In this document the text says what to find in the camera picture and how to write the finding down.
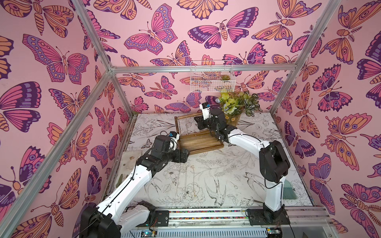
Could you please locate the wooden jewelry display stand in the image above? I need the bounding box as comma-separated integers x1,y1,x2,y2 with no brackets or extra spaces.
174,113,224,155

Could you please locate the thin chain necklace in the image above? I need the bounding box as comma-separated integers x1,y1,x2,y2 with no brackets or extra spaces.
190,165,198,198

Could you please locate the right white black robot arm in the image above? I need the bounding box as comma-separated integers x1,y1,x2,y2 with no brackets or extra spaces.
194,103,290,224

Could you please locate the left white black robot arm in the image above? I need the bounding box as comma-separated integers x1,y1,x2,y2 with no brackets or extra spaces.
77,131,190,238

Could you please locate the glass vase with plants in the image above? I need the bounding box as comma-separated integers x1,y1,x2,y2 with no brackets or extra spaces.
217,92,262,127

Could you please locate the green brush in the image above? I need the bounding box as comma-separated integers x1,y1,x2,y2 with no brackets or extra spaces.
283,179,298,200

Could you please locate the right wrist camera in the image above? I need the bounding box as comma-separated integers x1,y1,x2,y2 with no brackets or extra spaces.
199,102,211,120

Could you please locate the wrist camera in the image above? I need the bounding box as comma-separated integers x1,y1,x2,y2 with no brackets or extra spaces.
199,102,211,120
168,131,180,150

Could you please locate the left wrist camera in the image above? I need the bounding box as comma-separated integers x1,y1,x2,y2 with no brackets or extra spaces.
168,131,180,150

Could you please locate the white wire wall basket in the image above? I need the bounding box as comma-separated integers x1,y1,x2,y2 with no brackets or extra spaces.
189,64,236,93

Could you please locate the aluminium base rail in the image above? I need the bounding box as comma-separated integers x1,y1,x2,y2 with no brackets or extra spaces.
86,206,334,238

